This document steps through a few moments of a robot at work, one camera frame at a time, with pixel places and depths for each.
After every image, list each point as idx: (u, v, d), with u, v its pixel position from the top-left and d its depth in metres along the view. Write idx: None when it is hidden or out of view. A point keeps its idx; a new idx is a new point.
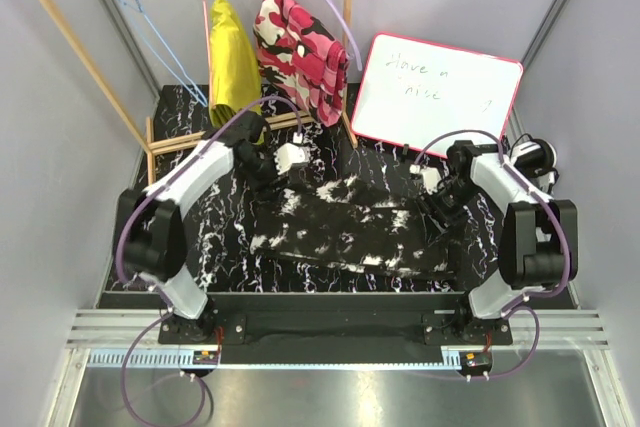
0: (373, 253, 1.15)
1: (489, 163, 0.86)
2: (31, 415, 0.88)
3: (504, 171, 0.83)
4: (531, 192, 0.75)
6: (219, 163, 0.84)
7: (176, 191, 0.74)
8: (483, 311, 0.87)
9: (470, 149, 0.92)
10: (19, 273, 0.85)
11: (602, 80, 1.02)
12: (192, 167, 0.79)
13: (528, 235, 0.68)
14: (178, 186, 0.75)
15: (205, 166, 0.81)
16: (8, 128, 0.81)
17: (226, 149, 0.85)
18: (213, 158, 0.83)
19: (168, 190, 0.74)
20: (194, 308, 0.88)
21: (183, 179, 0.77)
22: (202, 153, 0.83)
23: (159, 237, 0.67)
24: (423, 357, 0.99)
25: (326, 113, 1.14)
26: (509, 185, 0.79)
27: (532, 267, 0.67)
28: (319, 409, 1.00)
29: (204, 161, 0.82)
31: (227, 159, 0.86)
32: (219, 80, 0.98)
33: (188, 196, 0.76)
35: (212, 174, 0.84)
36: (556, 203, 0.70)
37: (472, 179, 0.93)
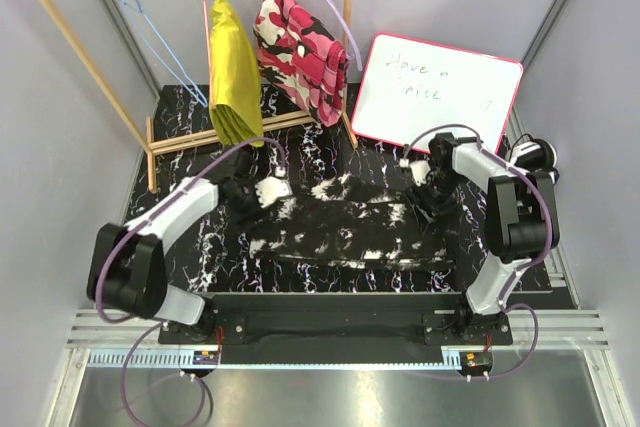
0: (373, 248, 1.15)
1: (466, 148, 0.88)
2: (31, 416, 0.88)
3: (483, 154, 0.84)
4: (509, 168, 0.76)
6: (203, 198, 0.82)
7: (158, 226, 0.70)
8: (483, 304, 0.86)
9: (451, 142, 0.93)
10: (20, 273, 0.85)
11: (602, 80, 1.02)
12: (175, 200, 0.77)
13: (511, 205, 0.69)
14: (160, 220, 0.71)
15: (189, 201, 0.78)
16: (8, 128, 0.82)
17: (210, 186, 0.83)
18: (197, 193, 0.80)
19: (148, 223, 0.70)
20: (193, 315, 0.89)
21: (167, 214, 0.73)
22: (186, 188, 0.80)
23: (138, 275, 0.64)
24: (422, 357, 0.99)
25: (326, 113, 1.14)
26: (489, 165, 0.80)
27: (516, 236, 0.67)
28: (319, 409, 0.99)
29: (187, 195, 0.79)
31: (210, 196, 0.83)
32: (219, 80, 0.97)
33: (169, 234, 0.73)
35: (197, 208, 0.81)
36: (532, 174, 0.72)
37: (455, 170, 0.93)
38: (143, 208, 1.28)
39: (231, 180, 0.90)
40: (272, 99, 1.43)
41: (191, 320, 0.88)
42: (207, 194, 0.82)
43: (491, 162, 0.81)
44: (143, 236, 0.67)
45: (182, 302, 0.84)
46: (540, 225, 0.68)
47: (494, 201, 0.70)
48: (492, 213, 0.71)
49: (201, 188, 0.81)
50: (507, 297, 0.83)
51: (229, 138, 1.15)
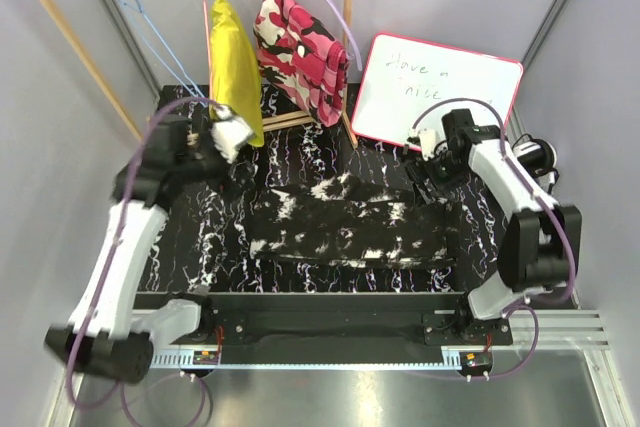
0: (374, 247, 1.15)
1: (488, 153, 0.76)
2: (31, 416, 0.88)
3: (504, 164, 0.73)
4: (533, 196, 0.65)
6: (147, 235, 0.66)
7: (104, 310, 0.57)
8: (484, 312, 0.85)
9: (467, 130, 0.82)
10: (19, 274, 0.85)
11: (602, 81, 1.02)
12: (114, 262, 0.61)
13: (532, 243, 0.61)
14: (108, 301, 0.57)
15: (130, 253, 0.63)
16: (8, 128, 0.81)
17: (146, 210, 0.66)
18: (136, 238, 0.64)
19: (95, 314, 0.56)
20: (189, 323, 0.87)
21: (108, 285, 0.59)
22: (119, 234, 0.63)
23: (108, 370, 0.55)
24: (423, 357, 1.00)
25: (326, 113, 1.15)
26: (510, 185, 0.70)
27: (534, 274, 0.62)
28: (319, 409, 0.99)
29: (124, 247, 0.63)
31: (153, 219, 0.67)
32: (219, 80, 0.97)
33: (126, 301, 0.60)
35: (144, 249, 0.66)
36: (560, 209, 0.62)
37: (469, 165, 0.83)
38: None
39: (174, 180, 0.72)
40: (272, 99, 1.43)
41: (191, 325, 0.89)
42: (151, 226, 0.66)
43: (514, 180, 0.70)
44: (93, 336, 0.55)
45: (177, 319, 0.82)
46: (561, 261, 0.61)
47: (515, 240, 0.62)
48: (509, 249, 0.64)
49: (138, 227, 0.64)
50: (510, 310, 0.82)
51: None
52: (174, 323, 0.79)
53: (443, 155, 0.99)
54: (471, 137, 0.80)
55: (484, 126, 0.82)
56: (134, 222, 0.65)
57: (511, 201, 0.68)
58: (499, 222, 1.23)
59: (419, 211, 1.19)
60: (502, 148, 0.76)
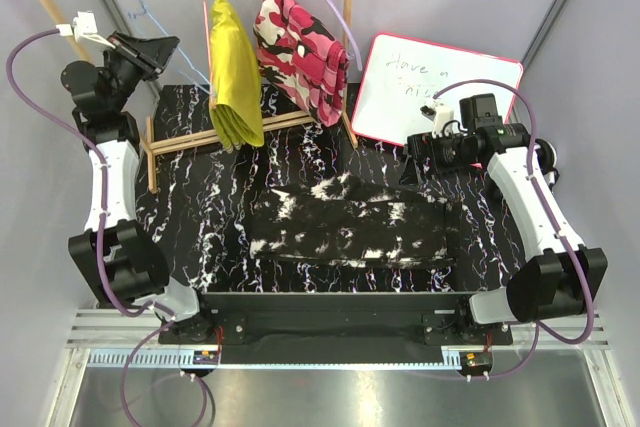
0: (374, 247, 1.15)
1: (511, 166, 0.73)
2: (31, 416, 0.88)
3: (527, 188, 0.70)
4: (559, 237, 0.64)
6: (129, 158, 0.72)
7: (118, 212, 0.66)
8: (486, 319, 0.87)
9: (490, 132, 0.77)
10: (20, 275, 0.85)
11: (603, 80, 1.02)
12: (111, 180, 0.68)
13: (551, 287, 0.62)
14: (115, 206, 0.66)
15: (122, 171, 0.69)
16: (7, 129, 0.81)
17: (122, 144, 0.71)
18: (120, 161, 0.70)
19: (108, 212, 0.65)
20: (193, 303, 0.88)
21: (114, 194, 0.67)
22: (105, 160, 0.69)
23: (136, 257, 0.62)
24: (423, 356, 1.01)
25: (326, 113, 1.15)
26: (534, 212, 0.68)
27: (546, 310, 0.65)
28: (319, 409, 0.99)
29: (115, 167, 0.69)
31: (131, 152, 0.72)
32: (220, 79, 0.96)
33: (129, 204, 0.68)
35: (132, 170, 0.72)
36: (584, 253, 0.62)
37: (487, 171, 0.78)
38: (144, 208, 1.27)
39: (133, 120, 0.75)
40: (272, 99, 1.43)
41: (195, 310, 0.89)
42: (131, 150, 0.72)
43: (537, 206, 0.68)
44: (115, 227, 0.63)
45: (181, 295, 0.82)
46: (574, 299, 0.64)
47: (533, 277, 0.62)
48: (525, 288, 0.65)
49: (119, 152, 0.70)
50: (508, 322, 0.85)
51: (230, 138, 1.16)
52: (179, 290, 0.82)
53: (455, 139, 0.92)
54: (493, 142, 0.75)
55: (511, 129, 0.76)
56: (111, 147, 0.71)
57: (533, 233, 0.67)
58: (499, 222, 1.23)
59: (419, 211, 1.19)
60: (527, 162, 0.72)
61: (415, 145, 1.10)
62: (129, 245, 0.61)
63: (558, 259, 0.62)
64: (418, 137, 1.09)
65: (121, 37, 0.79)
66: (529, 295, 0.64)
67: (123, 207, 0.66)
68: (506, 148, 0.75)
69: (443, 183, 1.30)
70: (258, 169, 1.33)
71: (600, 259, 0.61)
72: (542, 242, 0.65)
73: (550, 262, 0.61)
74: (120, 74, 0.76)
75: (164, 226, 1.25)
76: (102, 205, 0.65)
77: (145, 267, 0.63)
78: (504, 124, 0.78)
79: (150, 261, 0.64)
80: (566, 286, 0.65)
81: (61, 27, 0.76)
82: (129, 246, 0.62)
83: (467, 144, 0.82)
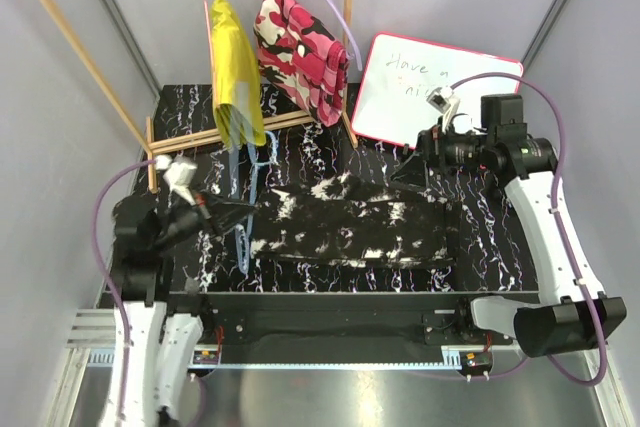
0: (374, 247, 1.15)
1: (532, 195, 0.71)
2: (31, 417, 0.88)
3: (549, 221, 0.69)
4: (579, 286, 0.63)
6: (154, 322, 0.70)
7: (134, 407, 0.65)
8: (486, 323, 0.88)
9: (514, 151, 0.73)
10: (21, 273, 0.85)
11: (602, 80, 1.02)
12: (131, 365, 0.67)
13: (564, 335, 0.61)
14: (132, 404, 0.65)
15: (143, 353, 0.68)
16: (9, 128, 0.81)
17: (151, 309, 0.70)
18: (144, 334, 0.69)
19: (124, 418, 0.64)
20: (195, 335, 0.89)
21: (131, 384, 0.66)
22: (130, 340, 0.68)
23: None
24: (422, 356, 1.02)
25: (326, 113, 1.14)
26: (553, 254, 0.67)
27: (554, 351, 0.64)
28: (319, 409, 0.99)
29: (138, 347, 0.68)
31: (156, 315, 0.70)
32: (222, 77, 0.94)
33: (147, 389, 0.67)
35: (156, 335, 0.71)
36: (602, 304, 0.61)
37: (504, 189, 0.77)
38: None
39: (168, 270, 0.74)
40: (272, 99, 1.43)
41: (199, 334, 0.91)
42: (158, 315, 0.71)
43: (557, 245, 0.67)
44: None
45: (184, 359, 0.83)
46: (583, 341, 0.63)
47: (548, 329, 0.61)
48: (536, 330, 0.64)
49: (144, 326, 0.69)
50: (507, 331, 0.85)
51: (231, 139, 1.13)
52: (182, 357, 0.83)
53: (472, 144, 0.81)
54: (517, 164, 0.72)
55: (535, 147, 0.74)
56: (140, 318, 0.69)
57: (551, 276, 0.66)
58: (499, 223, 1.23)
59: (419, 211, 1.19)
60: (552, 193, 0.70)
61: (426, 142, 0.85)
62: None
63: (576, 309, 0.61)
64: (427, 132, 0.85)
65: (205, 194, 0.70)
66: (536, 334, 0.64)
67: (141, 397, 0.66)
68: (529, 171, 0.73)
69: (443, 183, 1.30)
70: (258, 169, 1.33)
71: (617, 307, 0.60)
72: (560, 288, 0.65)
73: (565, 310, 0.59)
74: (180, 223, 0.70)
75: None
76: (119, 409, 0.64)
77: None
78: (528, 140, 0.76)
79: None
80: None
81: (160, 160, 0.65)
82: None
83: (487, 157, 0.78)
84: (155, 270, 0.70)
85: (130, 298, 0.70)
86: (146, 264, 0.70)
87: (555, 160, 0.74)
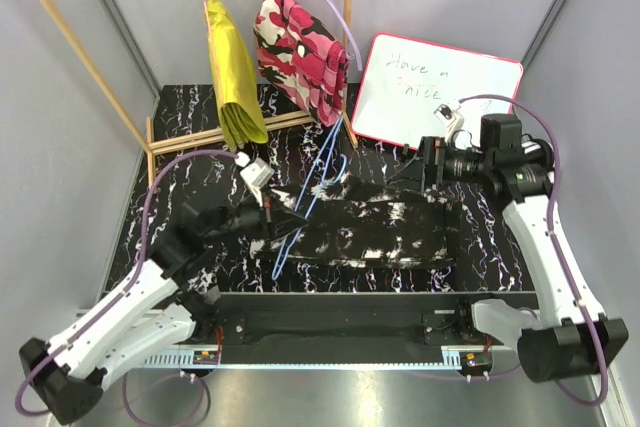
0: (374, 247, 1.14)
1: (530, 219, 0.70)
2: (32, 417, 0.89)
3: (547, 245, 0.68)
4: (580, 307, 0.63)
6: (157, 293, 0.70)
7: (81, 347, 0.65)
8: (486, 327, 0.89)
9: (509, 177, 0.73)
10: (22, 273, 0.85)
11: (602, 80, 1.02)
12: (112, 309, 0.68)
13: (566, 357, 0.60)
14: (84, 343, 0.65)
15: (128, 308, 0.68)
16: (8, 129, 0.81)
17: (162, 282, 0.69)
18: (141, 296, 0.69)
19: (70, 348, 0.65)
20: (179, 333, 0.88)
21: (96, 326, 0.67)
22: (128, 290, 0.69)
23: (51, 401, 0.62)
24: (422, 356, 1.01)
25: (326, 113, 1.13)
26: (552, 275, 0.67)
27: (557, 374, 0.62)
28: (319, 409, 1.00)
29: (130, 300, 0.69)
31: (162, 290, 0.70)
32: (225, 79, 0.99)
33: (106, 340, 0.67)
35: (151, 303, 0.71)
36: (604, 326, 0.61)
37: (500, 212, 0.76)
38: (144, 208, 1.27)
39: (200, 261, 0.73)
40: (272, 99, 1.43)
41: (182, 335, 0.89)
42: (166, 288, 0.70)
43: (556, 268, 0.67)
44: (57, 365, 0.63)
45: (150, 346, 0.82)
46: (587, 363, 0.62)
47: (548, 350, 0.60)
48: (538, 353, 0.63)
49: (146, 289, 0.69)
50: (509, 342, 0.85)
51: (233, 136, 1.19)
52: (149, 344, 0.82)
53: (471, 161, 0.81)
54: (512, 189, 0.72)
55: (529, 172, 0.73)
56: (148, 281, 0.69)
57: (551, 297, 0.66)
58: (499, 223, 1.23)
59: (419, 211, 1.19)
60: (547, 217, 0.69)
61: (427, 149, 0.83)
62: (55, 384, 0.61)
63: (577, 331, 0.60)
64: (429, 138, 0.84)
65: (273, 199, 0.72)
66: (536, 355, 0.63)
67: (94, 344, 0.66)
68: (524, 195, 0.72)
69: None
70: None
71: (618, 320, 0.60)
72: (560, 310, 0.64)
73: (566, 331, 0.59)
74: (241, 218, 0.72)
75: (164, 226, 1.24)
76: (72, 337, 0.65)
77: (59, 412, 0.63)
78: (524, 166, 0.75)
79: (80, 401, 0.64)
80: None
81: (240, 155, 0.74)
82: (55, 388, 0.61)
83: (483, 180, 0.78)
84: (187, 259, 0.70)
85: (155, 259, 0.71)
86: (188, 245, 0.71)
87: (550, 185, 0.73)
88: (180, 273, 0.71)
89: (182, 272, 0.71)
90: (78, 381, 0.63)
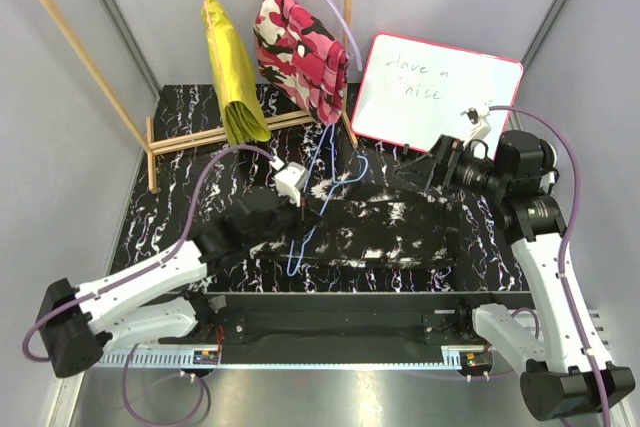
0: (374, 247, 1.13)
1: (540, 258, 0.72)
2: (32, 416, 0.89)
3: (557, 287, 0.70)
4: (587, 356, 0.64)
6: (188, 274, 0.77)
7: (105, 302, 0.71)
8: (486, 332, 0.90)
9: (520, 211, 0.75)
10: (22, 273, 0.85)
11: (602, 80, 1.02)
12: (142, 276, 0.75)
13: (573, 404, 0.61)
14: (110, 298, 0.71)
15: (156, 280, 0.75)
16: (8, 128, 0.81)
17: (198, 263, 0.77)
18: (174, 272, 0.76)
19: (97, 298, 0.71)
20: (178, 329, 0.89)
21: (124, 287, 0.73)
22: (164, 262, 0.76)
23: (60, 344, 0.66)
24: (422, 356, 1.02)
25: (325, 112, 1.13)
26: (561, 319, 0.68)
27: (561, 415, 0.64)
28: (319, 409, 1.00)
29: (161, 272, 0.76)
31: (193, 272, 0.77)
32: (228, 79, 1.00)
33: (127, 304, 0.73)
35: (179, 282, 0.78)
36: (610, 375, 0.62)
37: (510, 244, 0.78)
38: (143, 208, 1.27)
39: (234, 255, 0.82)
40: (272, 99, 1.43)
41: (179, 331, 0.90)
42: (197, 272, 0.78)
43: (563, 310, 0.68)
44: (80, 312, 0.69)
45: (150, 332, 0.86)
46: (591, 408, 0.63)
47: (555, 401, 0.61)
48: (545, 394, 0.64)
49: (180, 266, 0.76)
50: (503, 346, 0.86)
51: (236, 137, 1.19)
52: (150, 329, 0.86)
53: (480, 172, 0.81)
54: (523, 222, 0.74)
55: (541, 207, 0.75)
56: (185, 260, 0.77)
57: (558, 344, 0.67)
58: None
59: (419, 211, 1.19)
60: (558, 255, 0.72)
61: (443, 148, 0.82)
62: (74, 329, 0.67)
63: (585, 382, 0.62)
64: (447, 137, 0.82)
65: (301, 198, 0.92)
66: (540, 396, 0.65)
67: (115, 304, 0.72)
68: (536, 234, 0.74)
69: None
70: (258, 169, 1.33)
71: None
72: (567, 356, 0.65)
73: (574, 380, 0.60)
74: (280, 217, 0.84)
75: (164, 226, 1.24)
76: (102, 289, 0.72)
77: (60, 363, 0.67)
78: (537, 198, 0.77)
79: (79, 358, 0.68)
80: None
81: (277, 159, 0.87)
82: (72, 333, 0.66)
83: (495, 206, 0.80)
84: (225, 249, 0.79)
85: (196, 243, 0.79)
86: (226, 237, 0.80)
87: (563, 222, 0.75)
88: (213, 261, 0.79)
89: (218, 260, 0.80)
90: (91, 333, 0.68)
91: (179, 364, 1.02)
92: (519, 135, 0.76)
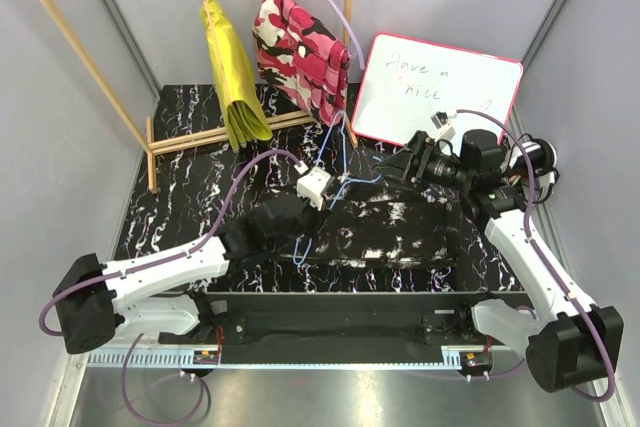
0: (374, 247, 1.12)
1: (509, 229, 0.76)
2: (31, 416, 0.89)
3: (527, 249, 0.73)
4: (570, 299, 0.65)
6: (211, 268, 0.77)
7: (129, 283, 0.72)
8: (487, 328, 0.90)
9: (483, 199, 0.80)
10: (22, 273, 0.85)
11: (602, 80, 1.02)
12: (166, 261, 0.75)
13: (574, 353, 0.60)
14: (134, 280, 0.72)
15: (180, 269, 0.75)
16: (8, 129, 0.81)
17: (221, 260, 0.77)
18: (199, 263, 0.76)
19: (123, 277, 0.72)
20: (181, 327, 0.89)
21: (149, 271, 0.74)
22: (190, 252, 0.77)
23: (81, 319, 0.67)
24: (422, 356, 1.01)
25: (328, 113, 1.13)
26: (540, 276, 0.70)
27: (570, 379, 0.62)
28: (318, 409, 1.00)
29: (185, 261, 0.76)
31: (215, 268, 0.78)
32: (230, 81, 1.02)
33: (148, 287, 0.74)
35: (201, 274, 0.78)
36: (598, 315, 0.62)
37: (483, 233, 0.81)
38: (143, 208, 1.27)
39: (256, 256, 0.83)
40: (272, 99, 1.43)
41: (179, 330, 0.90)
42: (219, 268, 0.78)
43: (541, 269, 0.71)
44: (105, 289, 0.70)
45: (157, 324, 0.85)
46: (597, 360, 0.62)
47: (552, 349, 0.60)
48: (546, 357, 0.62)
49: (204, 258, 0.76)
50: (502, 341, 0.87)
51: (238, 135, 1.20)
52: (159, 321, 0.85)
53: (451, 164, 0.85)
54: (487, 207, 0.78)
55: (502, 193, 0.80)
56: (211, 253, 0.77)
57: (544, 298, 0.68)
58: None
59: (420, 211, 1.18)
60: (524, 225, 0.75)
61: (419, 142, 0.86)
62: (96, 304, 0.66)
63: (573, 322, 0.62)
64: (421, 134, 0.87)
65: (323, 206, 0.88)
66: (546, 363, 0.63)
67: (137, 286, 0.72)
68: (500, 211, 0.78)
69: None
70: (258, 169, 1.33)
71: (614, 323, 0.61)
72: (554, 306, 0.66)
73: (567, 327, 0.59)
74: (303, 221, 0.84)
75: (164, 226, 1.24)
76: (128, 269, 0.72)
77: (77, 337, 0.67)
78: (499, 187, 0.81)
79: (94, 335, 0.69)
80: (586, 348, 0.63)
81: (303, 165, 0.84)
82: (94, 308, 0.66)
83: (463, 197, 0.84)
84: (248, 251, 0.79)
85: (219, 238, 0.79)
86: (247, 239, 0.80)
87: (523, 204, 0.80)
88: (235, 260, 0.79)
89: (239, 260, 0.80)
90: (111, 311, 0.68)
91: (179, 364, 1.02)
92: (479, 133, 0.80)
